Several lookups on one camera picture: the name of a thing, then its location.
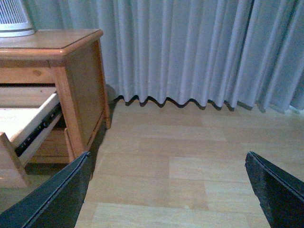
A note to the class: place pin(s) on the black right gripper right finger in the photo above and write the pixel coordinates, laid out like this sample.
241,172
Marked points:
281,195

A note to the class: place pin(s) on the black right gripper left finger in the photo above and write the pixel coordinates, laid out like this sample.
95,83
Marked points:
54,204

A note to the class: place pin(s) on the wooden drawer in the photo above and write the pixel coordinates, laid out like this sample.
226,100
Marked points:
54,149
27,115

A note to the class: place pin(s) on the wooden nightstand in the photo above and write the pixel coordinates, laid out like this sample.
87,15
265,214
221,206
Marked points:
71,60

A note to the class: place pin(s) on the grey curtain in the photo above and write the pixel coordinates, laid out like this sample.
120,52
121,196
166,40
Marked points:
239,52

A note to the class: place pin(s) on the white cylindrical air purifier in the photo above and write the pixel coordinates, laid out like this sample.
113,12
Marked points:
14,19

